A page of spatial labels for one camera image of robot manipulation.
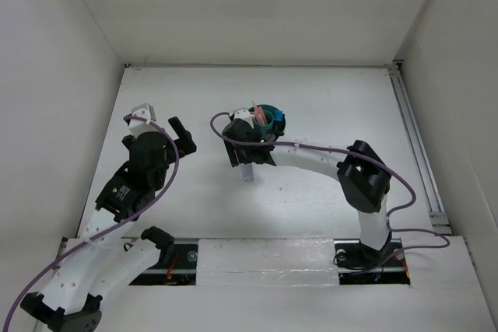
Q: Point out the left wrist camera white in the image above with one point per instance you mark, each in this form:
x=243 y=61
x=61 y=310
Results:
x=140 y=120

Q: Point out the black marker blue cap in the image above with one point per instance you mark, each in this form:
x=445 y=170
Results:
x=278 y=121

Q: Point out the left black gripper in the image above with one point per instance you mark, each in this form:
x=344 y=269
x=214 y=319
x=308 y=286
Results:
x=184 y=143

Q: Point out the aluminium rail right side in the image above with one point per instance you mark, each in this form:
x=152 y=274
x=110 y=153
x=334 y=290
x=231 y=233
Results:
x=436 y=211

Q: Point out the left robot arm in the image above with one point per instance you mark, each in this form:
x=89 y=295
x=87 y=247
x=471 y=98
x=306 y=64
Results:
x=71 y=300

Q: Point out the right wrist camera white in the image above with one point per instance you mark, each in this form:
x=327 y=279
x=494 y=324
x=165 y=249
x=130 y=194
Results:
x=245 y=115

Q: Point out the teal round compartment organizer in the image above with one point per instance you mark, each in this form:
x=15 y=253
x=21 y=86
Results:
x=264 y=128

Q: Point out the pink purple pen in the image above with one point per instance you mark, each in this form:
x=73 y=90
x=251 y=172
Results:
x=260 y=116

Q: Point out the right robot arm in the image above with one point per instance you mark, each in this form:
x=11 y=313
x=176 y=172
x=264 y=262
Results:
x=357 y=169

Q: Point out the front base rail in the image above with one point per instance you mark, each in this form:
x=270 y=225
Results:
x=311 y=262

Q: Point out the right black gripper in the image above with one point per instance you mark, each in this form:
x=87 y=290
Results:
x=236 y=159

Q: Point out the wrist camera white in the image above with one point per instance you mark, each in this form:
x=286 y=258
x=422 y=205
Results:
x=140 y=120
x=245 y=115

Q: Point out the orange marker pen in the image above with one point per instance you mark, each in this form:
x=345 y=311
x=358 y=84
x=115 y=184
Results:
x=266 y=115

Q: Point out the clear spray bottle blue cap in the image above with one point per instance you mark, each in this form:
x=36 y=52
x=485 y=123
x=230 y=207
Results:
x=247 y=172

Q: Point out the red pink pen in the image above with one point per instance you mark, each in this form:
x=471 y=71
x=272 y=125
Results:
x=254 y=105

